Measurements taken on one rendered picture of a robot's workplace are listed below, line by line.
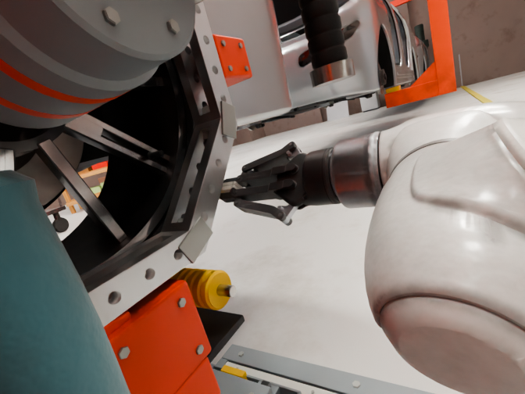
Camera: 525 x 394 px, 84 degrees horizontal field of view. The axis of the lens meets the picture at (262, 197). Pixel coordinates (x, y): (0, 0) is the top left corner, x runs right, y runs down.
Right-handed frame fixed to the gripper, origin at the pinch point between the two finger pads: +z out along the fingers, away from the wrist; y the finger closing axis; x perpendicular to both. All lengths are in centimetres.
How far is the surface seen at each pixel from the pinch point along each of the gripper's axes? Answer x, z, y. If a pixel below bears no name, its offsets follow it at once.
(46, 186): 17.1, 22.9, -4.8
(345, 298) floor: -86, 8, -4
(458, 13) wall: -909, -91, 1208
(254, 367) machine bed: -49, 21, -31
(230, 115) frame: 5.5, -3.1, 10.9
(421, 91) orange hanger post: -242, -8, 238
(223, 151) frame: 4.9, -2.8, 4.3
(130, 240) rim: 9.5, 5.9, -11.8
